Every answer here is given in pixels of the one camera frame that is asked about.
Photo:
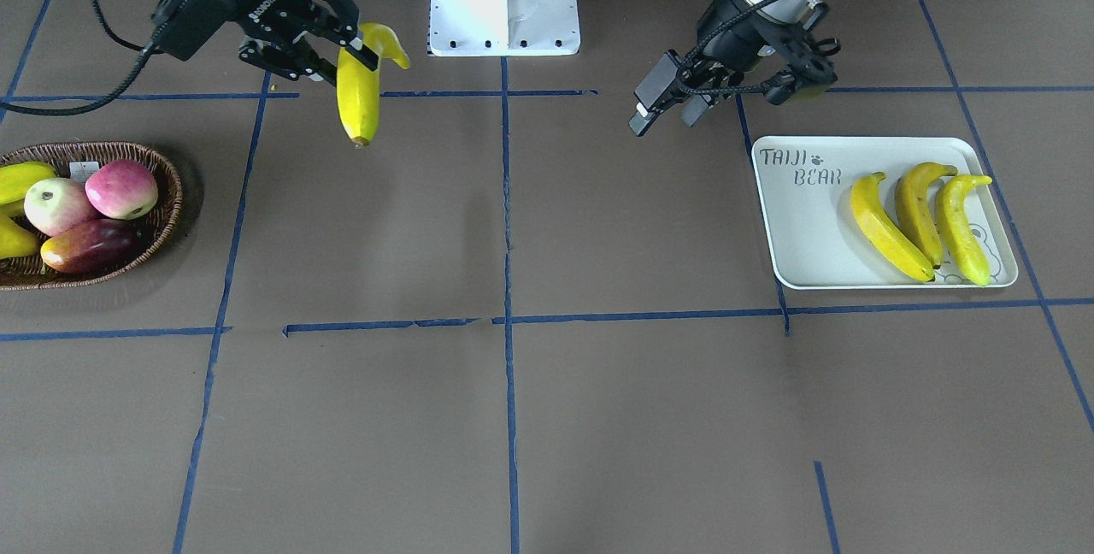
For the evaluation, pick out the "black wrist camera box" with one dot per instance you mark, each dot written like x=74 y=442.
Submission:
x=656 y=93

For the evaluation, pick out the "woven wicker basket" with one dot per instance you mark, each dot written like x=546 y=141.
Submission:
x=78 y=161

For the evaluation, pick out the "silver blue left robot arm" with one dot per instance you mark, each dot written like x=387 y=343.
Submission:
x=809 y=12

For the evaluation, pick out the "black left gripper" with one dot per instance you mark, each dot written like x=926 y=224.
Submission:
x=728 y=24

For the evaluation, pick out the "red pink apple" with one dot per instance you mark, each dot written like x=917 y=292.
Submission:
x=123 y=190

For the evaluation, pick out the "white bear tray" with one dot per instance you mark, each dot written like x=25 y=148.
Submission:
x=804 y=184

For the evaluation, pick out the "pale green apple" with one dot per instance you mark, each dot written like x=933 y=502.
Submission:
x=54 y=206

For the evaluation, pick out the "yellow banana bunch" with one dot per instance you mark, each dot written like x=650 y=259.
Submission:
x=358 y=87
x=877 y=227
x=914 y=213

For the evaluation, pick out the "red yellow mango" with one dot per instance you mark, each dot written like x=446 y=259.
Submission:
x=92 y=247

